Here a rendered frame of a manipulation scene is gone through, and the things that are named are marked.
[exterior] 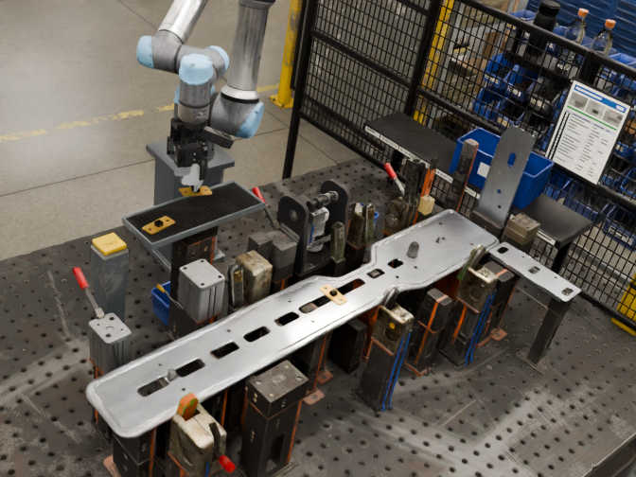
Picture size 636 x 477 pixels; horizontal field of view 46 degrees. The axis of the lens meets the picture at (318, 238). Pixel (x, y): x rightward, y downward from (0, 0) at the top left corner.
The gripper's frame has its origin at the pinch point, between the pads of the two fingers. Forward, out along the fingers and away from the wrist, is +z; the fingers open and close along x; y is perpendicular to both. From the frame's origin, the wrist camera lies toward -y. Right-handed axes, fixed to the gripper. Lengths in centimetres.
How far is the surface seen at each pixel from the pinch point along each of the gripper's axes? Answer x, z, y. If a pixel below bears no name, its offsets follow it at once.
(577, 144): 20, -2, -130
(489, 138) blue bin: -8, 10, -120
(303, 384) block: 56, 21, -2
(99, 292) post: 6.9, 22.6, 28.5
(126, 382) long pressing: 37, 23, 33
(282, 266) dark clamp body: 15.6, 21.8, -20.6
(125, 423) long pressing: 48, 23, 38
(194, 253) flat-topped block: 5.2, 18.5, 1.7
